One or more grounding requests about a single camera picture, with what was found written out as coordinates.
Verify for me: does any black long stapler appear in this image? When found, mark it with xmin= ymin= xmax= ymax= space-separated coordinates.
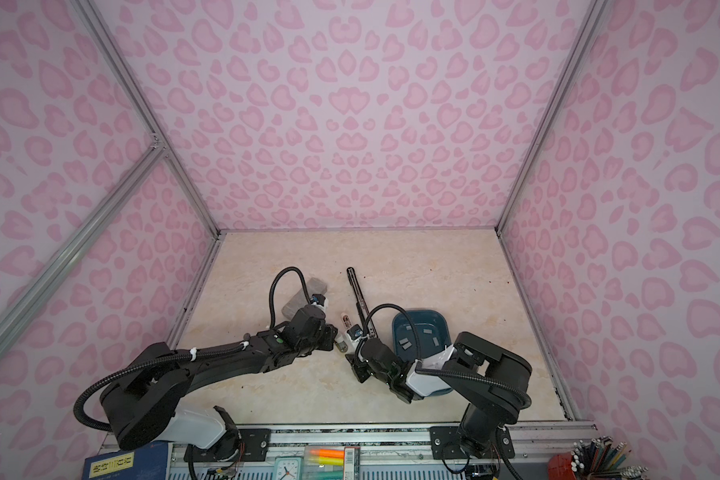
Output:
xmin=346 ymin=267 xmax=370 ymax=330

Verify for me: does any white mini stapler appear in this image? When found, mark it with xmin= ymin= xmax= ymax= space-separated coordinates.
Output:
xmin=334 ymin=337 xmax=348 ymax=353

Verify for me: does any pink mini stapler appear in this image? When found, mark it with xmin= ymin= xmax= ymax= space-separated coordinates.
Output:
xmin=341 ymin=313 xmax=354 ymax=329

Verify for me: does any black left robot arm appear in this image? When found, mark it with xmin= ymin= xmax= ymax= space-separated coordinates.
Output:
xmin=72 ymin=288 xmax=337 ymax=450

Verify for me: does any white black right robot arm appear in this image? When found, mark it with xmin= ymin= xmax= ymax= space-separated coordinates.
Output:
xmin=345 ymin=303 xmax=532 ymax=460

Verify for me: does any grey stone block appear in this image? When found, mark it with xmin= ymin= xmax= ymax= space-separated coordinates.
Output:
xmin=281 ymin=277 xmax=328 ymax=320

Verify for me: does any teal plastic tray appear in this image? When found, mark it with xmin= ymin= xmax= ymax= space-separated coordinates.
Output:
xmin=390 ymin=309 xmax=453 ymax=404

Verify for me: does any highlighter pen set box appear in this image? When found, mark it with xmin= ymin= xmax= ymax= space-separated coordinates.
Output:
xmin=302 ymin=445 xmax=361 ymax=480

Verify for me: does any teal alarm clock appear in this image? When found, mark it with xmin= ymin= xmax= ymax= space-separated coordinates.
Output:
xmin=272 ymin=456 xmax=303 ymax=480

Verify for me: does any blue book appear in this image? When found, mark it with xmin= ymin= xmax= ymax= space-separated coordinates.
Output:
xmin=82 ymin=442 xmax=173 ymax=480

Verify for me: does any pencil holder with pencils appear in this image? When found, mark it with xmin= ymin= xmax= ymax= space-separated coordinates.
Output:
xmin=547 ymin=436 xmax=648 ymax=480

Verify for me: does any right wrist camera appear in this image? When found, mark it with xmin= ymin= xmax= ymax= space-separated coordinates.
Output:
xmin=343 ymin=324 xmax=365 ymax=353

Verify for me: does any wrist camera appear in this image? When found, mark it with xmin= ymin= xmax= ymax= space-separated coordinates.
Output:
xmin=343 ymin=324 xmax=365 ymax=353
xmin=310 ymin=293 xmax=327 ymax=310

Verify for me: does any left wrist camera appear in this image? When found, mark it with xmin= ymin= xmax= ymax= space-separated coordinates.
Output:
xmin=310 ymin=293 xmax=327 ymax=310

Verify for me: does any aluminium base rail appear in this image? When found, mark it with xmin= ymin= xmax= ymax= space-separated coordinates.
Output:
xmin=98 ymin=422 xmax=598 ymax=480

